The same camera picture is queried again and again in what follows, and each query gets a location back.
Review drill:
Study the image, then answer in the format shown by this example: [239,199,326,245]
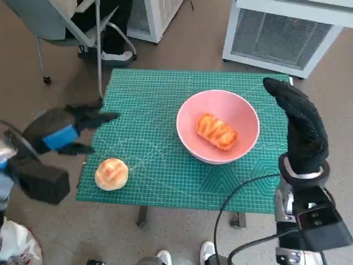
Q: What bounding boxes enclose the round toy bread bun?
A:
[94,157,130,191]

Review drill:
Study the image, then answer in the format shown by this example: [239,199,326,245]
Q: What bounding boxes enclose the looped black right arm cable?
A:
[228,229,329,265]

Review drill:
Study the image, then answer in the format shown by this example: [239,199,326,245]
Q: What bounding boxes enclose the grey office chair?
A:
[4,0,137,100]

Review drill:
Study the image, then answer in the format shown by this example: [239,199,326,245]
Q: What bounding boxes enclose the large white mesh cabinet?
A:
[222,0,353,81]

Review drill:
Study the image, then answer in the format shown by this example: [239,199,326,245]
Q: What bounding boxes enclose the person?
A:
[65,0,137,63]

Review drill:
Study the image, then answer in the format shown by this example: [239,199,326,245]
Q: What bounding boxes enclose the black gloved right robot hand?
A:
[263,77,329,175]

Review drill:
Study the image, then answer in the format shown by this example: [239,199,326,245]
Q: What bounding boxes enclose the green cutting mat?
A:
[76,68,293,213]

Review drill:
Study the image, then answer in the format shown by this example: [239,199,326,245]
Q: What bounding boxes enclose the white plastic bag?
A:
[0,216,44,265]

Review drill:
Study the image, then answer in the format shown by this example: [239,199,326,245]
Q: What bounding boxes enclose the long black right arm cable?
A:
[213,173,281,265]

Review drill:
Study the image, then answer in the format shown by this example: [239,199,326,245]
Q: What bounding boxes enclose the black table leg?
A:
[230,211,246,229]
[137,205,148,227]

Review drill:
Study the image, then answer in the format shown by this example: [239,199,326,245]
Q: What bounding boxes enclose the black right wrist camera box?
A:
[292,186,353,252]

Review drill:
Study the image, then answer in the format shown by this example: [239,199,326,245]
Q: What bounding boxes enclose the white shoe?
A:
[156,250,172,265]
[200,241,217,265]

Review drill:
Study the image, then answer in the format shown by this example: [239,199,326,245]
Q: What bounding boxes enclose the long glazed toy bread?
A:
[195,113,238,151]

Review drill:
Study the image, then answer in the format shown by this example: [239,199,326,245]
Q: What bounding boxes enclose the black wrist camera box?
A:
[10,157,71,205]
[292,186,353,252]

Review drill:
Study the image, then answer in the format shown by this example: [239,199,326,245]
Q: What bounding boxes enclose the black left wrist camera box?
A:
[10,157,71,205]

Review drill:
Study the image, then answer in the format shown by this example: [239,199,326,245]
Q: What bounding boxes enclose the small white mesh cabinet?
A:
[126,0,185,44]

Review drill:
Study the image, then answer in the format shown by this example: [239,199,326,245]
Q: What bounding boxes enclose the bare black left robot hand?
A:
[22,102,122,156]

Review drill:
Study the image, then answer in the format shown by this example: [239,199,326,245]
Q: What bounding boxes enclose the pink bowl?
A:
[176,90,260,165]

